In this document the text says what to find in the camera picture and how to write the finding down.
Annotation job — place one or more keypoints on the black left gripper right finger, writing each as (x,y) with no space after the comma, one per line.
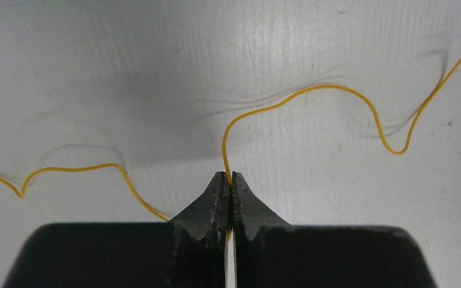
(270,252)

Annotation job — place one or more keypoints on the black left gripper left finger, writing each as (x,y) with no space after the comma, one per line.
(186,251)

